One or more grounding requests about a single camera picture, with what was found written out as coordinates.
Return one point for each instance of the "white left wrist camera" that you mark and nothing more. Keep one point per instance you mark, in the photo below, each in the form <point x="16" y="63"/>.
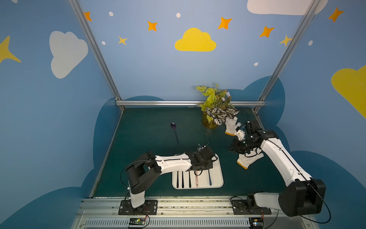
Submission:
<point x="201" y="148"/>

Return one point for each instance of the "aluminium back frame rail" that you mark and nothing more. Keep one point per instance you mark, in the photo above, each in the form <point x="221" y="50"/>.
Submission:
<point x="182" y="103"/>

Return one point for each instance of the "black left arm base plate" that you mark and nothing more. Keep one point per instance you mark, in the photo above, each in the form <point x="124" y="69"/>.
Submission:
<point x="148" y="208"/>

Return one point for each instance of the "white glove yellow cuff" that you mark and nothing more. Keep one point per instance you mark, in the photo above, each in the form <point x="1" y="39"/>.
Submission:
<point x="245" y="160"/>
<point x="232" y="125"/>

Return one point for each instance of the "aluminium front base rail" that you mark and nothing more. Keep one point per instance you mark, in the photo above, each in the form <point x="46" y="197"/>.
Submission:
<point x="181" y="213"/>

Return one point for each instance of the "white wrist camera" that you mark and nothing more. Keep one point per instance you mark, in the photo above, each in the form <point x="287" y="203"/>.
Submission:
<point x="241" y="135"/>
<point x="201" y="148"/>

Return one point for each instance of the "white rectangular tray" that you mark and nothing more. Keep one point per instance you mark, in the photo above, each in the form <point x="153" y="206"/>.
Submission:
<point x="216" y="176"/>

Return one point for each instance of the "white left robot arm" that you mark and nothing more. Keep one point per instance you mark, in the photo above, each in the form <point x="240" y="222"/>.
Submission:
<point x="143" y="172"/>

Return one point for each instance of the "glass vase with leafy plant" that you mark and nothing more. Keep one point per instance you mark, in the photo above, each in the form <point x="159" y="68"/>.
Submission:
<point x="217" y="107"/>

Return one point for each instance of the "green circuit board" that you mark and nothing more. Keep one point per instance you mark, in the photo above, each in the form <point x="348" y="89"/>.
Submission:
<point x="137" y="222"/>
<point x="256" y="223"/>

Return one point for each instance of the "dark purple spoon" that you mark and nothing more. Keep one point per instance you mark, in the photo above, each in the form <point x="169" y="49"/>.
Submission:
<point x="173" y="127"/>

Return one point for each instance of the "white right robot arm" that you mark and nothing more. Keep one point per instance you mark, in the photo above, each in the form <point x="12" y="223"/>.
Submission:
<point x="303" y="194"/>

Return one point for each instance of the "white glove yellow cuff far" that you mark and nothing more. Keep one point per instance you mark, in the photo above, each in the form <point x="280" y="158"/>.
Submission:
<point x="232" y="125"/>

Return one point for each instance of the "aluminium left frame post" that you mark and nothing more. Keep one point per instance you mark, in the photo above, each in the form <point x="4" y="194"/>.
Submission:
<point x="78" y="12"/>

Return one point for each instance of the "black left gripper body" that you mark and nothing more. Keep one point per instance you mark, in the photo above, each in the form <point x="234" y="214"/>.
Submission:
<point x="203" y="165"/>

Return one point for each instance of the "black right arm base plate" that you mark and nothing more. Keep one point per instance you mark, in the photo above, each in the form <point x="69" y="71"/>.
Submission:
<point x="240" y="207"/>

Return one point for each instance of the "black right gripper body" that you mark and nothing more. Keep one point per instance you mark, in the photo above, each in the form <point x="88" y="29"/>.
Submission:
<point x="238" y="146"/>

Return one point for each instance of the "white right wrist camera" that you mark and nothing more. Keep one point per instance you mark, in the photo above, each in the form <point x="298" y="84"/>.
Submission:
<point x="241" y="135"/>

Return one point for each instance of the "aluminium right frame post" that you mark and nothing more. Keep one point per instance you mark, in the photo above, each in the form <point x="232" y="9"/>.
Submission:
<point x="298" y="34"/>

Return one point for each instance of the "blue fork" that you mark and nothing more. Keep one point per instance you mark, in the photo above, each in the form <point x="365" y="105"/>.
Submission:
<point x="209" y="177"/>

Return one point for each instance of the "white glove yellow cuff near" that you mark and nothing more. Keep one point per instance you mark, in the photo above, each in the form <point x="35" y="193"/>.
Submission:
<point x="245" y="160"/>

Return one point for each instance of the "left green circuit board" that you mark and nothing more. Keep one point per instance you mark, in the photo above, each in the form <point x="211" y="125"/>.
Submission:
<point x="137" y="222"/>

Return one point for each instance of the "aluminium frame post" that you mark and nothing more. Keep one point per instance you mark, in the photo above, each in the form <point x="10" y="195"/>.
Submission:
<point x="78" y="12"/>
<point x="298" y="34"/>

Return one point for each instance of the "right green circuit board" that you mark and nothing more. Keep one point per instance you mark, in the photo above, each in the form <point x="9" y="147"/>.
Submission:
<point x="256" y="223"/>

